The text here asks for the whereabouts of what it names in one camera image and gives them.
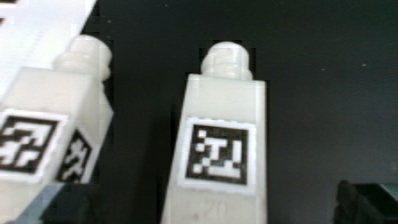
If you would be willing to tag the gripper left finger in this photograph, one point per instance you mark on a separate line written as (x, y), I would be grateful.
(54, 204)

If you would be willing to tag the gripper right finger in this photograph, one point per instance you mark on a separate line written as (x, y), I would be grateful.
(367, 203)

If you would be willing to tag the white leg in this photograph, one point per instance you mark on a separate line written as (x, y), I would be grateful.
(56, 116)
(217, 182)

